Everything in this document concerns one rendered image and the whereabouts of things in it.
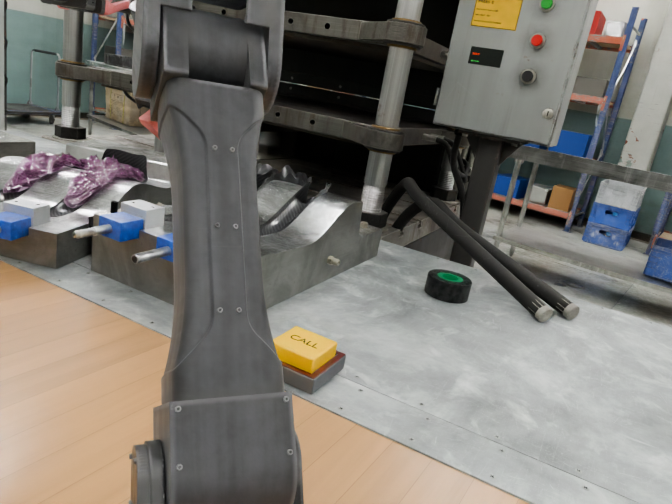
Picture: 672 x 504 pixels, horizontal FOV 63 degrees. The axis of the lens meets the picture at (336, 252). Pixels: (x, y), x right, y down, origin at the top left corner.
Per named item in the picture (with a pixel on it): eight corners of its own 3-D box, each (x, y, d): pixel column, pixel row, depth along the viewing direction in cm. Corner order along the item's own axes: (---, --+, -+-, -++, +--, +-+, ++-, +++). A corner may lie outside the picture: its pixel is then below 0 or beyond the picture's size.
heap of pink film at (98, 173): (85, 211, 91) (87, 164, 88) (-11, 189, 93) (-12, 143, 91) (161, 187, 115) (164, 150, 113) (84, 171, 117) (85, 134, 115)
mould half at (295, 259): (227, 328, 72) (239, 230, 68) (90, 270, 83) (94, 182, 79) (377, 255, 116) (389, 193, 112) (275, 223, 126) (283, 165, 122)
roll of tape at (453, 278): (456, 288, 105) (460, 270, 104) (475, 305, 97) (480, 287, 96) (417, 284, 103) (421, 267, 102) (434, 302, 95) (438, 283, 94)
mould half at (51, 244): (56, 269, 81) (57, 196, 78) (-98, 232, 84) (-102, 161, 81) (198, 207, 128) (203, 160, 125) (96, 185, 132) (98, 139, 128)
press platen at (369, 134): (394, 205, 135) (409, 133, 130) (47, 111, 187) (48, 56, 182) (475, 180, 207) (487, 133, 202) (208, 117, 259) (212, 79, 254)
